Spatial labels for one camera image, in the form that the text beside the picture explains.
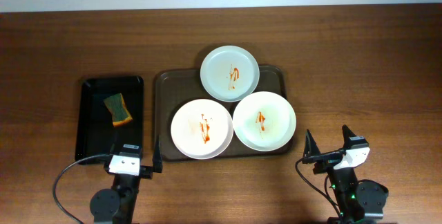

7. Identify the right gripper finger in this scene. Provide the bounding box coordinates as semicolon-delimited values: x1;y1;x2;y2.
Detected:
302;129;321;164
342;124;356;141

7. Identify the white plate with sauce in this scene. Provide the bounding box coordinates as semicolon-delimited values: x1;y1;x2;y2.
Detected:
233;91;296;151

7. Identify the pink plate with sauce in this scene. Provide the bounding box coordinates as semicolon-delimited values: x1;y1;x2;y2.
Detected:
171;99;233;160

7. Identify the green and orange sponge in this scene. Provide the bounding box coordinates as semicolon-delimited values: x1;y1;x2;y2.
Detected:
104;93;133;127

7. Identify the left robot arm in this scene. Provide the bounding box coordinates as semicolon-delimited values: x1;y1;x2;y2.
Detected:
90;140;163;224

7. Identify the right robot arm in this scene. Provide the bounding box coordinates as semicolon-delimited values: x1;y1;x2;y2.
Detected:
297;125;389;223

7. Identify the black rectangular tray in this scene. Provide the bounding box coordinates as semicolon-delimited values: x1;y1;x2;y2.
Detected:
75;75;144;160

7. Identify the brown serving tray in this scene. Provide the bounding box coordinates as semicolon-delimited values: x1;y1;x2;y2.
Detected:
154;65;294;162

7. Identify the pale blue plate with sauce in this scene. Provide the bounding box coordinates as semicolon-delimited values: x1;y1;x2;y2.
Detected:
200;46;260;102

